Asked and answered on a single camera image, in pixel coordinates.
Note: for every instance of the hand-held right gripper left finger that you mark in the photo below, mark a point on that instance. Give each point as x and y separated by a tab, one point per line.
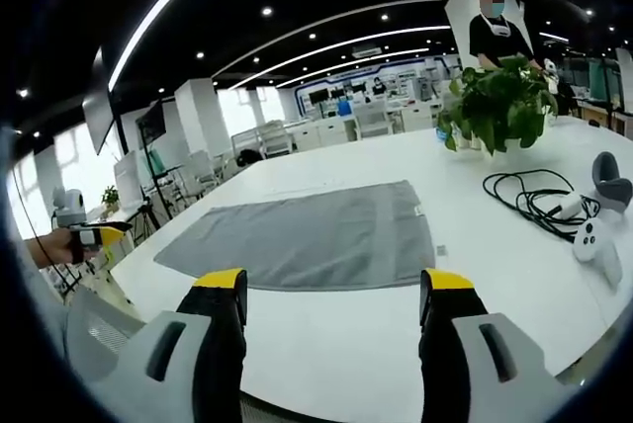
207	344

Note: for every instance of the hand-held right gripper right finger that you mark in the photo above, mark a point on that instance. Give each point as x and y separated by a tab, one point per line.
460	344

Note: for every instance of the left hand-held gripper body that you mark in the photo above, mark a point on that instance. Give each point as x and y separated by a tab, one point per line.
74	218

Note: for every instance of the grey towel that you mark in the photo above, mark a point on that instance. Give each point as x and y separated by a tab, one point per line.
306	240

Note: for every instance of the person's left hand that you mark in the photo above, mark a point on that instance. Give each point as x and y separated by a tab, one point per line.
60	249

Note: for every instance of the black tripod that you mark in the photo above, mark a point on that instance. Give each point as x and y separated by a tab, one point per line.
147	218

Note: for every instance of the small green plant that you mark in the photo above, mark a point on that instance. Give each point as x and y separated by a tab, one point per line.
111	194

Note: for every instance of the white table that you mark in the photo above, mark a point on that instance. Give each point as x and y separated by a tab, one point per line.
376	334

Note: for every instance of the grey mesh chair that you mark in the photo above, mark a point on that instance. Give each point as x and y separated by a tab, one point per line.
99	334

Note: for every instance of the white game controller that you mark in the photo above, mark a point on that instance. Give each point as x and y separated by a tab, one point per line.
596	247

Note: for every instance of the white power adapter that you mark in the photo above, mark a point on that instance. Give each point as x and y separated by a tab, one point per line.
569	204

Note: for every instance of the white chair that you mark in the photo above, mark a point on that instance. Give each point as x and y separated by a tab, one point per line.
275	139

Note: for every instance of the grey headset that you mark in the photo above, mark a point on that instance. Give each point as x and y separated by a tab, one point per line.
609	181

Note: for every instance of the green potted plant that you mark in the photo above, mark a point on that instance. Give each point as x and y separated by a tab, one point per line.
499	107

